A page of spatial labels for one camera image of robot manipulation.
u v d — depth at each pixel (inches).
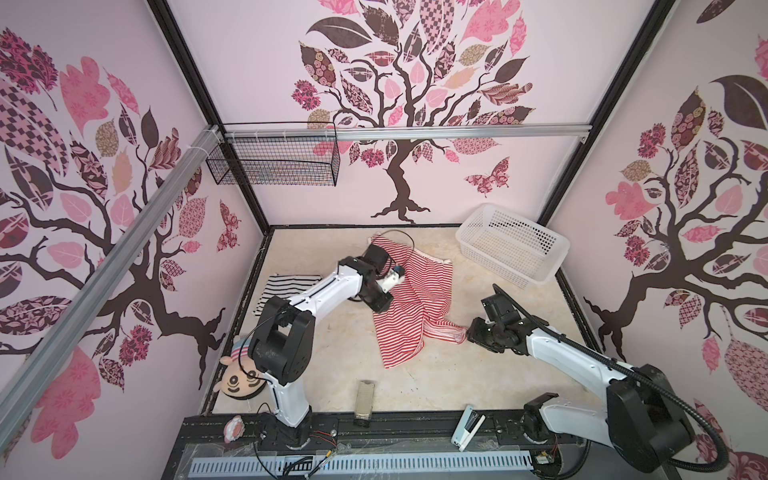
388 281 32.2
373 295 30.5
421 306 36.4
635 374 17.2
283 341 18.8
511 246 44.7
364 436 29.2
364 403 29.9
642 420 15.9
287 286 39.2
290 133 35.6
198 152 31.0
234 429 27.8
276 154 37.3
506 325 25.8
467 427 28.6
